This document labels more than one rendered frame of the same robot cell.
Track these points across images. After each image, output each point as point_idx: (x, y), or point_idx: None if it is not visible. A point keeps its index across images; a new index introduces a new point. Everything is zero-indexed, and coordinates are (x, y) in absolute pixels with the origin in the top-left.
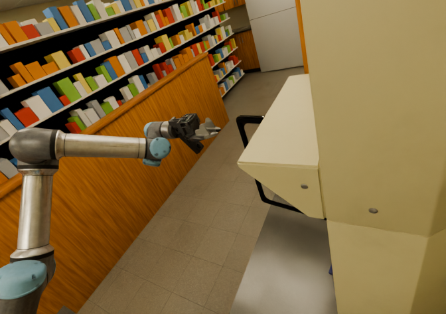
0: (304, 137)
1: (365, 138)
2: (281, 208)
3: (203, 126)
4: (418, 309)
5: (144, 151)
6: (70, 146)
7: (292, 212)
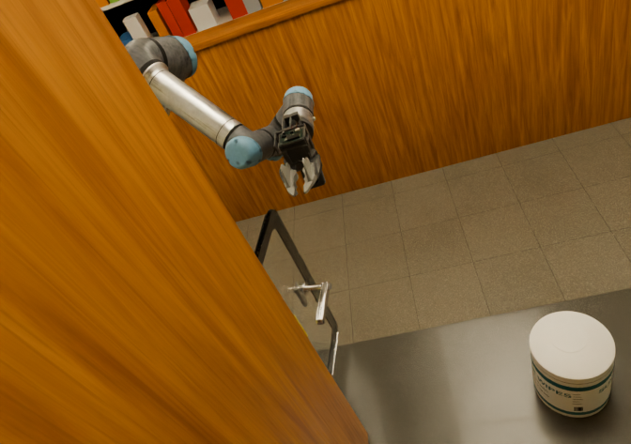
0: None
1: None
2: (350, 362)
3: (281, 171)
4: None
5: (222, 144)
6: (153, 92)
7: (347, 383)
